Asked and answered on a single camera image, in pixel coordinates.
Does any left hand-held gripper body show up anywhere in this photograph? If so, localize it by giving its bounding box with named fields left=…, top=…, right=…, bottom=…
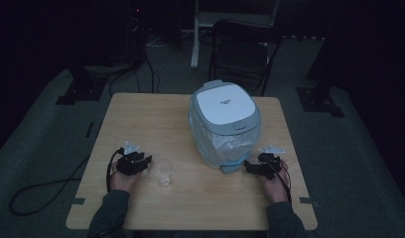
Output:
left=116, top=141, right=149, bottom=177

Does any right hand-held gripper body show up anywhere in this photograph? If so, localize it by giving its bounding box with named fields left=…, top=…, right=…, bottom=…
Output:
left=249, top=144, right=286, bottom=180

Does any clear plastic cup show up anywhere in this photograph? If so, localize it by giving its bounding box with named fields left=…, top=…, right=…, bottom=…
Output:
left=152, top=158, right=175, bottom=187

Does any white pedal trash bin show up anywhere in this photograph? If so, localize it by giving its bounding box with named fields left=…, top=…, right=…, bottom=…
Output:
left=188, top=78, right=262, bottom=175

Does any person's left hand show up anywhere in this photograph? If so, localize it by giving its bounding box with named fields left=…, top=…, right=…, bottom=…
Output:
left=109, top=161, right=146, bottom=193

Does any person's right hand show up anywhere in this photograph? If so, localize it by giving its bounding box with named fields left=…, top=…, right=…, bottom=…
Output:
left=257, top=160, right=290, bottom=204

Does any black stand base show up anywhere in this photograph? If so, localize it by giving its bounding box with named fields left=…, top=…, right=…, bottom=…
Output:
left=295, top=77, right=345, bottom=119
left=55, top=64, right=109, bottom=107

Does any black folding chair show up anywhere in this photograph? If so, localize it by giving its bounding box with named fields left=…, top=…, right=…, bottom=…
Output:
left=207, top=19, right=285, bottom=97

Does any white metal stand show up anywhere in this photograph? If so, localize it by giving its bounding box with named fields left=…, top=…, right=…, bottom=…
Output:
left=190, top=0, right=281, bottom=69

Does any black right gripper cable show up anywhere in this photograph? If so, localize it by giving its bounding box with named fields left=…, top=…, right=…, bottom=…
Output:
left=265, top=160, right=293, bottom=203

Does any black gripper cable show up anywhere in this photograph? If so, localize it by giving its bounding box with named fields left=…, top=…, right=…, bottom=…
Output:
left=265, top=160, right=293, bottom=203
left=8, top=148, right=125, bottom=217

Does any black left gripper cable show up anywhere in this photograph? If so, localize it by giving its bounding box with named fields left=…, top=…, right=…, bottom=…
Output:
left=8, top=148, right=125, bottom=217

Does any black floor cable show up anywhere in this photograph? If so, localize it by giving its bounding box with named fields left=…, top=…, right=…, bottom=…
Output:
left=108, top=49, right=161, bottom=97

